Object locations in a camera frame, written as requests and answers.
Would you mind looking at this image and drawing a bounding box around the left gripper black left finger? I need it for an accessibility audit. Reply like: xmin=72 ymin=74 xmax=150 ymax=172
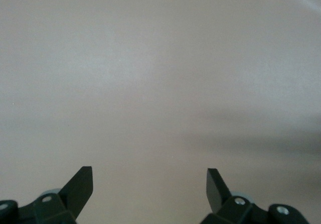
xmin=0 ymin=166 xmax=94 ymax=224

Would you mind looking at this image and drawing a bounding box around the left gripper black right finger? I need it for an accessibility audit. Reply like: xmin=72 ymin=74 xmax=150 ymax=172
xmin=200 ymin=168 xmax=310 ymax=224

